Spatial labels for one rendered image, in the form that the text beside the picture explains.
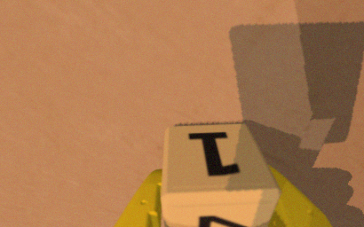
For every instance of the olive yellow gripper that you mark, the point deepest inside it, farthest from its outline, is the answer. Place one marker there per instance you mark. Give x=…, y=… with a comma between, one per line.
x=293, y=208

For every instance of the tan number cube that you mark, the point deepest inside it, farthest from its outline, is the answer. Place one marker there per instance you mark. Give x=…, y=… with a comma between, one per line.
x=216, y=176

